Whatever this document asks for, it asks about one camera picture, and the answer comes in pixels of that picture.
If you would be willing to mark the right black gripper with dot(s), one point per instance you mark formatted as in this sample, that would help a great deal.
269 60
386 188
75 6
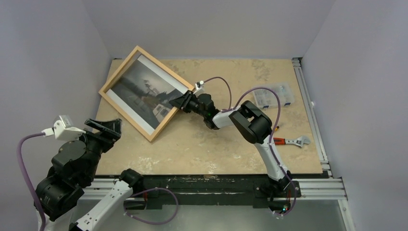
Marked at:
187 103

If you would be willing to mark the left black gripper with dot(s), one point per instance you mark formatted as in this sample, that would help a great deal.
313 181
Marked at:
112 126

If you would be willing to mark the wooden picture frame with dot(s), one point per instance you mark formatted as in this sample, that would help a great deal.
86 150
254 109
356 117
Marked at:
141 89

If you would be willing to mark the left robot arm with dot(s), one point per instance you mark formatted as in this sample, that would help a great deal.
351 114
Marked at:
74 168

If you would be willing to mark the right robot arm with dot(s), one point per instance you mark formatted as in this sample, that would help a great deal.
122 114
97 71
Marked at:
254 126

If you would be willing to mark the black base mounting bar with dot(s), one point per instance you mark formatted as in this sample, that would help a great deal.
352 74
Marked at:
255 190

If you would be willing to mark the clear plastic screw box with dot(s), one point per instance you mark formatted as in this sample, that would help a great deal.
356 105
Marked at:
265 99

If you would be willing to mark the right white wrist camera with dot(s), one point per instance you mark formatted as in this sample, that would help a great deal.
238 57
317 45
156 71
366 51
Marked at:
199 87

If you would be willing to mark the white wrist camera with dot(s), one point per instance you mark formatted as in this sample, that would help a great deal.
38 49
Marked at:
63 129
199 87

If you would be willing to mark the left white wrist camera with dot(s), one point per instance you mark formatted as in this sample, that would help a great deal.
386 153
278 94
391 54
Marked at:
63 129

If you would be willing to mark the red handled adjustable wrench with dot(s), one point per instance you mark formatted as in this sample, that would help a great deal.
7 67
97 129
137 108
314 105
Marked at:
299 142

